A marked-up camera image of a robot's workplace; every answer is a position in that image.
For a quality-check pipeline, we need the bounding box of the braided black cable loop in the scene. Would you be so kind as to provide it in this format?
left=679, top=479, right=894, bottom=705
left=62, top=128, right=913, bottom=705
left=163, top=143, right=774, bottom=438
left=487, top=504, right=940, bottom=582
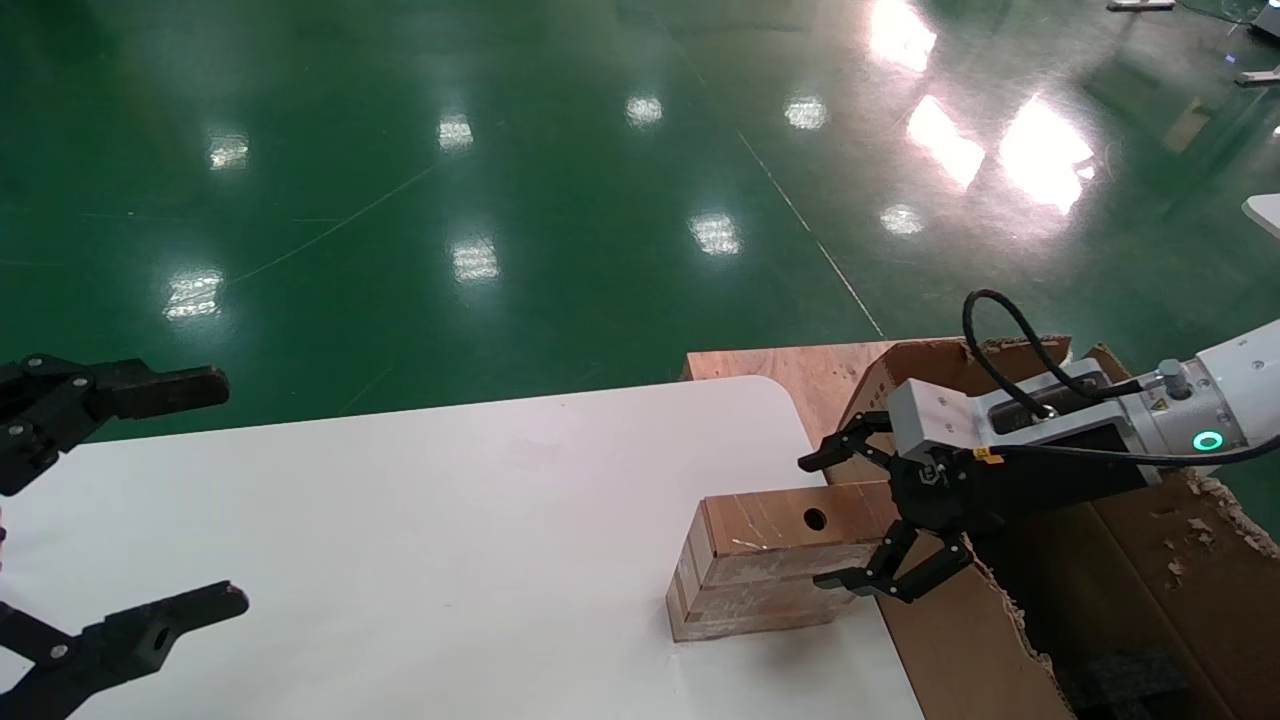
left=962, top=289, right=1143, bottom=413

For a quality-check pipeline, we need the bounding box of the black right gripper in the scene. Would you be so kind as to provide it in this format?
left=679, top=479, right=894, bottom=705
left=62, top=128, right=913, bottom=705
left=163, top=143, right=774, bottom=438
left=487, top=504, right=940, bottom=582
left=798, top=410, right=1161, bottom=604

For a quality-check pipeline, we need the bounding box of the big torn cardboard box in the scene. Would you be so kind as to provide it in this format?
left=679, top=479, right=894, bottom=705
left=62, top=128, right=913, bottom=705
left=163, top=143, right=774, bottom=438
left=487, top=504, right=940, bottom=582
left=820, top=335, right=1280, bottom=720

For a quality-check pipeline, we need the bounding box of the black foam block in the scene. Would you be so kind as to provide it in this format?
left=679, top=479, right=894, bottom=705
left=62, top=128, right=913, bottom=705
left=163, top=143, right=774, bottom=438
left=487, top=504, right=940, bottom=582
left=1053, top=650, right=1193, bottom=720

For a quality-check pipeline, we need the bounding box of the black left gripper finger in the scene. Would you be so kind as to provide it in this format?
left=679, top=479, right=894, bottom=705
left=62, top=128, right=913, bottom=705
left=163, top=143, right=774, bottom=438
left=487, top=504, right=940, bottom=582
left=0, top=353, right=231, bottom=498
left=0, top=580, right=251, bottom=720

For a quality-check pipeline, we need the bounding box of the smooth black cable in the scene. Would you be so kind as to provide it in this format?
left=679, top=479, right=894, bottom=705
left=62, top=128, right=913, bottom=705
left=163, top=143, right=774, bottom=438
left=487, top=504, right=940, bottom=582
left=975, top=434, right=1280, bottom=468

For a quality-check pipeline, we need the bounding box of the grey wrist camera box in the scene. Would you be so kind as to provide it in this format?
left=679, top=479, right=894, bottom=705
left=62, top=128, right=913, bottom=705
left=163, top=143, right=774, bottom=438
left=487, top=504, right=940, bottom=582
left=887, top=378, right=979, bottom=464

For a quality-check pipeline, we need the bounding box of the grey metal camera bracket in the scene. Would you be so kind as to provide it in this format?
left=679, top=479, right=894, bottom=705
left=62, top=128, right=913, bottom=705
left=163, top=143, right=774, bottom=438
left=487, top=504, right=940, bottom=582
left=972, top=370, right=1151, bottom=453

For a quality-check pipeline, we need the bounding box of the wooden pallet board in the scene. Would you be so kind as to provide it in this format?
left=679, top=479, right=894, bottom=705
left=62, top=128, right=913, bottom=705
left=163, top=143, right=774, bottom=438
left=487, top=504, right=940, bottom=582
left=683, top=340, right=901, bottom=456

